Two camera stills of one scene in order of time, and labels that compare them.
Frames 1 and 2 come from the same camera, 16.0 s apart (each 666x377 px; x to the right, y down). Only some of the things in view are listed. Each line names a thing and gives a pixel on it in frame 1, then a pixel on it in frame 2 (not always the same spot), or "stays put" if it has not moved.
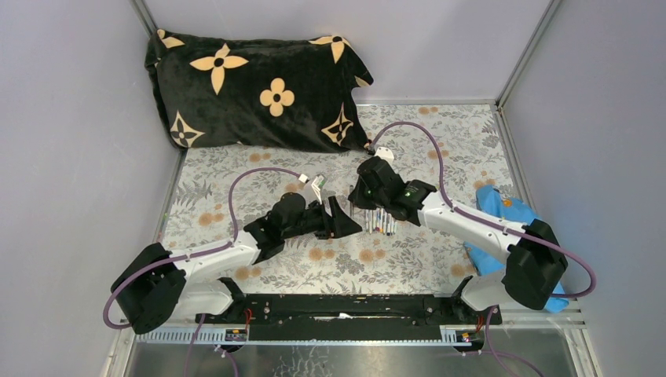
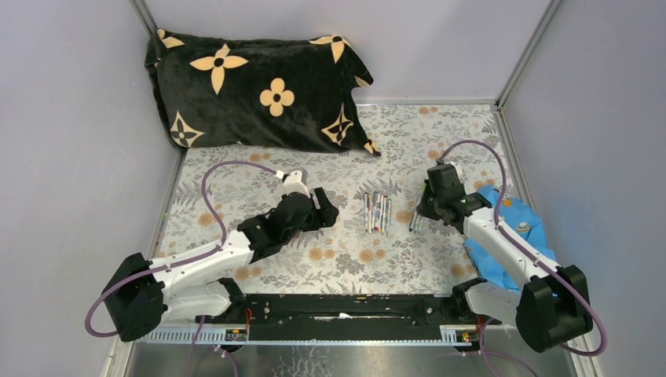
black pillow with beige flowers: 294,95 stays put
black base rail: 240,313 stays put
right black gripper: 359,199 → 422,210
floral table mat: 451,148 stays put
